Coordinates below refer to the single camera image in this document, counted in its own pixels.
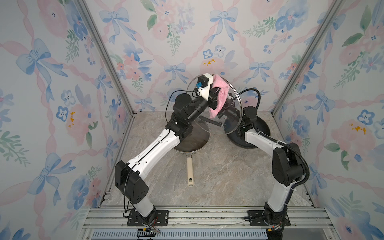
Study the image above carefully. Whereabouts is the corner aluminium post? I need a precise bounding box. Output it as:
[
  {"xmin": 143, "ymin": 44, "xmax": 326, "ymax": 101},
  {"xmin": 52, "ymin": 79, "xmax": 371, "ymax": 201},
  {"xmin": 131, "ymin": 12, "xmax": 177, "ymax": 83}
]
[
  {"xmin": 74, "ymin": 0, "xmax": 134, "ymax": 116},
  {"xmin": 271, "ymin": 0, "xmax": 345, "ymax": 117}
]

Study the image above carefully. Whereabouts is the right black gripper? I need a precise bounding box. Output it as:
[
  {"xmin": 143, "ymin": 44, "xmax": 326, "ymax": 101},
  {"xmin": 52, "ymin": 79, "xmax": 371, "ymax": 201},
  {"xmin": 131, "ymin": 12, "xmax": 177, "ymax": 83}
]
[{"xmin": 215, "ymin": 97, "xmax": 244, "ymax": 128}]

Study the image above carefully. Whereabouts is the pink cloth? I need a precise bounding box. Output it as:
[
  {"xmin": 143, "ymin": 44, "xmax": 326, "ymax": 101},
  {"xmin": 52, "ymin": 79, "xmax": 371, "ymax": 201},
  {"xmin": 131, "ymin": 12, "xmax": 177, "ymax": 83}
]
[{"xmin": 210, "ymin": 75, "xmax": 230, "ymax": 119}]

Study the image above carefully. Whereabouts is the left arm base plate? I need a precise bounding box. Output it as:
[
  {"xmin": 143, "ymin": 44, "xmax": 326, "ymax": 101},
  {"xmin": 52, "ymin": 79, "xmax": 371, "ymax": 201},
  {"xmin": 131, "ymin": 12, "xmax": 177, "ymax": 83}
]
[{"xmin": 127, "ymin": 209, "xmax": 169, "ymax": 227}]

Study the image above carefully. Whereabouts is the frying pan beige handle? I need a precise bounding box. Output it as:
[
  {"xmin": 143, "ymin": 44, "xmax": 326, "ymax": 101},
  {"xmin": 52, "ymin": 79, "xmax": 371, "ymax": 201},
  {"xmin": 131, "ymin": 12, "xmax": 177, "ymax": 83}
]
[{"xmin": 179, "ymin": 151, "xmax": 198, "ymax": 187}]

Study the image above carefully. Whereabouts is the left corner aluminium post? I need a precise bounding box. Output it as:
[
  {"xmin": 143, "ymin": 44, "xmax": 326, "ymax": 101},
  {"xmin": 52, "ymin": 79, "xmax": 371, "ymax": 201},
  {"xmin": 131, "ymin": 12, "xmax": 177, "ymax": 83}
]
[{"xmin": 74, "ymin": 0, "xmax": 134, "ymax": 116}]

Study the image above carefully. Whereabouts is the right corner aluminium post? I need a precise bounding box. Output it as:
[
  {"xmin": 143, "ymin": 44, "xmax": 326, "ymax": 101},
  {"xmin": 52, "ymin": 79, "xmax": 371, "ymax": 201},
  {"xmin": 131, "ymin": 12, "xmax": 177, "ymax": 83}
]
[{"xmin": 271, "ymin": 0, "xmax": 345, "ymax": 117}]

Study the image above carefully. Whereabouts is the aluminium mounting rail frame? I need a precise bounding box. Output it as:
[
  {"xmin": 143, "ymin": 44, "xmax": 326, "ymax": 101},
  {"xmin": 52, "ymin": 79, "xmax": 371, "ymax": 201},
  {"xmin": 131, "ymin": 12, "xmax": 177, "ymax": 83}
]
[{"xmin": 78, "ymin": 206, "xmax": 340, "ymax": 240}]

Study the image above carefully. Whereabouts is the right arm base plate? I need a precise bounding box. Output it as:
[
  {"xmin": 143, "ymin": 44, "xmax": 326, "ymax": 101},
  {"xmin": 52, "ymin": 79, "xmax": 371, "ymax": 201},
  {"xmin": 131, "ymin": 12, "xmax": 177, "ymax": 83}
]
[{"xmin": 244, "ymin": 210, "xmax": 291, "ymax": 227}]

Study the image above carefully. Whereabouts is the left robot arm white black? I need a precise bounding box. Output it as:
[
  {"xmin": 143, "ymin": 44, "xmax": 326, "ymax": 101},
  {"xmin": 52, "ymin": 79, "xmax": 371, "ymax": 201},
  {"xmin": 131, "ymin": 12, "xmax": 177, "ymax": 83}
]
[{"xmin": 115, "ymin": 87, "xmax": 221, "ymax": 225}]

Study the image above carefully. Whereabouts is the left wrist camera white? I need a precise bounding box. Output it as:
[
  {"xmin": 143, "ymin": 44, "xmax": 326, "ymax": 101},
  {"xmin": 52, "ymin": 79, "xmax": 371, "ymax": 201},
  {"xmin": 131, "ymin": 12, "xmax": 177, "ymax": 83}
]
[{"xmin": 196, "ymin": 73, "xmax": 214, "ymax": 101}]

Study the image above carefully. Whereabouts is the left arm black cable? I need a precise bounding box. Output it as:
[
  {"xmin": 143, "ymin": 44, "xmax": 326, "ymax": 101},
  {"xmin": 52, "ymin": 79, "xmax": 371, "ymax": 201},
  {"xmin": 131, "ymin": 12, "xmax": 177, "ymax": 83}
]
[{"xmin": 164, "ymin": 89, "xmax": 199, "ymax": 121}]

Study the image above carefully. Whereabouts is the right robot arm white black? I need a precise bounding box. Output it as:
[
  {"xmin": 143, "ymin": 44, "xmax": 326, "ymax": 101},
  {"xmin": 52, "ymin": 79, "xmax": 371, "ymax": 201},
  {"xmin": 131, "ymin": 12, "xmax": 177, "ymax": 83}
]
[{"xmin": 219, "ymin": 97, "xmax": 310, "ymax": 227}]

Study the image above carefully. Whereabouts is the dark pot black handle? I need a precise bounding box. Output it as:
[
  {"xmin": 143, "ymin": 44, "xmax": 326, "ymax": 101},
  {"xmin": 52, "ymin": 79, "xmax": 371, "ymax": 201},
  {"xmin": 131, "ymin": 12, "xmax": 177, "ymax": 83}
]
[{"xmin": 199, "ymin": 115, "xmax": 271, "ymax": 149}]

